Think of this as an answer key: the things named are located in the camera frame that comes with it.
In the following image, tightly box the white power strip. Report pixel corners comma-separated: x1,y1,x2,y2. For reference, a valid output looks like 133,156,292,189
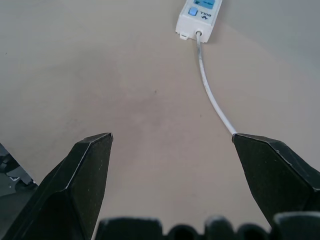
175,0,223,43

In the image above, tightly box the white power cable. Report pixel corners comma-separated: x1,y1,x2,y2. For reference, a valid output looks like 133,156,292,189
195,30,238,137

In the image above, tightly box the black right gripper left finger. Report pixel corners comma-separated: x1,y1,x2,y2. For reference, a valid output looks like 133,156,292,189
1,132,115,240

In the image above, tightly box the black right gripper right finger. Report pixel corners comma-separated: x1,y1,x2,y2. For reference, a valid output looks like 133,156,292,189
231,133,320,231

